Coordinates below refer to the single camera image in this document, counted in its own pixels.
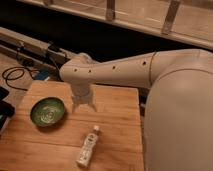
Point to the wooden rail with brackets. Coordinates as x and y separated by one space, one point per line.
187 21

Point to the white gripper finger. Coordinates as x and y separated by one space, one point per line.
93 106
74 107

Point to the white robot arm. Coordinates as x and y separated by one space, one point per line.
178 122

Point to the black device at left edge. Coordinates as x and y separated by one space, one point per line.
6 109

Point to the green ceramic bowl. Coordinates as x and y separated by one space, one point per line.
47 111

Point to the grey metal floor track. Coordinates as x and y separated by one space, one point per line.
20 46

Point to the white plastic bottle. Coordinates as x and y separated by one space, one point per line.
89 144

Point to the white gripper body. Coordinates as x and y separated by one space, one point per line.
82 93

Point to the blue object on floor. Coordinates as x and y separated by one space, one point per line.
41 75

